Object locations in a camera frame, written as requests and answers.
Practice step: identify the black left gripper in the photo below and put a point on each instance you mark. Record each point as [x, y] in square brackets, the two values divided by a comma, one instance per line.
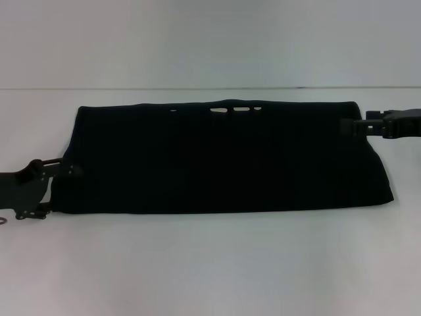
[23, 189]

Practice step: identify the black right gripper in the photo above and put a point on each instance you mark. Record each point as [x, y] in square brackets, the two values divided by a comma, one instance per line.
[404, 123]

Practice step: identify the black t-shirt with FREE print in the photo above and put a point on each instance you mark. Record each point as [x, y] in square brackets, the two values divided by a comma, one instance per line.
[223, 164]

